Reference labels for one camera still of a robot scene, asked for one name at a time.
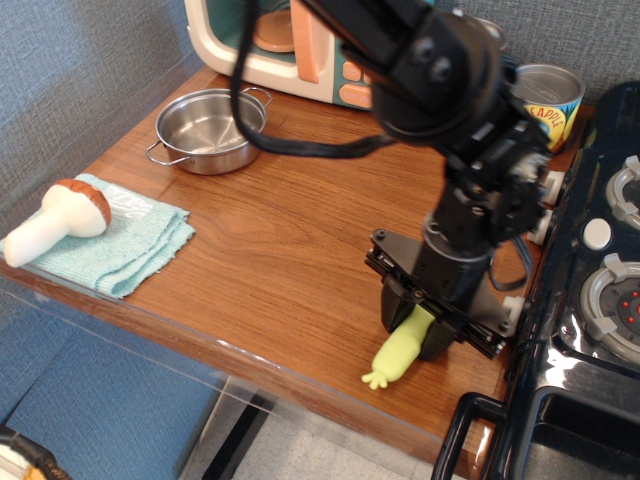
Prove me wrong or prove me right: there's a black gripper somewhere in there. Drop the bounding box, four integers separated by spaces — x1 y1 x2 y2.
366 227 514 362

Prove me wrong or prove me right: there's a yellow handled metal spoon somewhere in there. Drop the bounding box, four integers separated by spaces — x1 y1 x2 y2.
361 306 435 390

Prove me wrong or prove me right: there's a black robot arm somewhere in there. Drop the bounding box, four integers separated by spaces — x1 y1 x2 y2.
308 1 550 361

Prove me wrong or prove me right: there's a stainless steel pot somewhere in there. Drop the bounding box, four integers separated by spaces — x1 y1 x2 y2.
145 88 259 176

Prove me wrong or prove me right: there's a black toy stove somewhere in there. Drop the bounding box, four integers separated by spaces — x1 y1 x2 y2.
433 81 639 479

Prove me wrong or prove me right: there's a pineapple slices can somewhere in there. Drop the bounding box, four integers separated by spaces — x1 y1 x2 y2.
513 64 585 154

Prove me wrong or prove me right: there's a teal toy microwave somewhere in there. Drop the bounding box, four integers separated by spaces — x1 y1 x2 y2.
185 0 372 110

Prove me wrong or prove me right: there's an orange microwave plate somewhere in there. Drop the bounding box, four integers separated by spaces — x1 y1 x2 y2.
253 9 294 53

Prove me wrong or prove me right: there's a light teal folded cloth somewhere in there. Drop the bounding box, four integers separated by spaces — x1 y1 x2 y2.
21 174 195 299

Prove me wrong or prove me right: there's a plush mushroom toy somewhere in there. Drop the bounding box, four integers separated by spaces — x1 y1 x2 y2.
4 179 112 268

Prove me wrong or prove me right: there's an orange black object corner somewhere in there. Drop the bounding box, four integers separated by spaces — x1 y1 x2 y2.
1 425 72 480

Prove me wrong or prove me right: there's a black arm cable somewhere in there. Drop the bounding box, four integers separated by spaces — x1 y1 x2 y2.
229 0 401 160

